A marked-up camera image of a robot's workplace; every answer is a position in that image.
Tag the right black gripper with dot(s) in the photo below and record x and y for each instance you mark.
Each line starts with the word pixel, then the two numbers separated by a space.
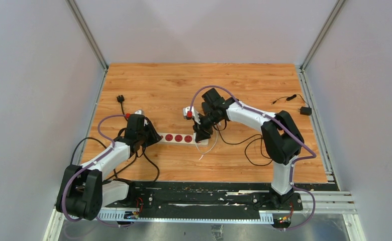
pixel 200 130

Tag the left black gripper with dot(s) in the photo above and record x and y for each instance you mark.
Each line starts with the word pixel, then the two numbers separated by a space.
pixel 155 137

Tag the white USB charger with cable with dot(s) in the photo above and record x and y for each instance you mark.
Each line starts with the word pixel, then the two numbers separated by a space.
pixel 210 145

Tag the white red power strip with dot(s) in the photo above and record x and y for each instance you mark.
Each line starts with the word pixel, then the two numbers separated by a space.
pixel 181 139

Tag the small black plug adapter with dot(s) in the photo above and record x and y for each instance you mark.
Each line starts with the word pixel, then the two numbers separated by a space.
pixel 302 108

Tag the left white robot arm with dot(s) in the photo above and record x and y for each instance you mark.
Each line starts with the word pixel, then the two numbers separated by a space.
pixel 85 190

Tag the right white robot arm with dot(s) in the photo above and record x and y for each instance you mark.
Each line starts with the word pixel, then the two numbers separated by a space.
pixel 282 139

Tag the black power strip plug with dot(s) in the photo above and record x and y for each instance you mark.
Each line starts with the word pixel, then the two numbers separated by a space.
pixel 120 98

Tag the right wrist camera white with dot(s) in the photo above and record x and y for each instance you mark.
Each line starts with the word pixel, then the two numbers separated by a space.
pixel 189 112

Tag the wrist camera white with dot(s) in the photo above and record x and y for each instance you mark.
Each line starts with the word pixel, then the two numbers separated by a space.
pixel 140 112
pixel 189 112

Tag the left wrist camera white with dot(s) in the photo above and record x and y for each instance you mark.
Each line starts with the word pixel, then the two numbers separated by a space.
pixel 140 112

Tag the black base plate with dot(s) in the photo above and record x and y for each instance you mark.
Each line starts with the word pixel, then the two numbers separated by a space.
pixel 206 200

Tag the left aluminium frame post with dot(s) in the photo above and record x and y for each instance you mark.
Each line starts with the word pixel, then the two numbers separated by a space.
pixel 73 6

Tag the aluminium frame post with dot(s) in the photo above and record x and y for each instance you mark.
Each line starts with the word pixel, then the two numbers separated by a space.
pixel 73 6
pixel 333 15

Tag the right aluminium frame post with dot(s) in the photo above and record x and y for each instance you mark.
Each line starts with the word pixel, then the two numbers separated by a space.
pixel 333 15

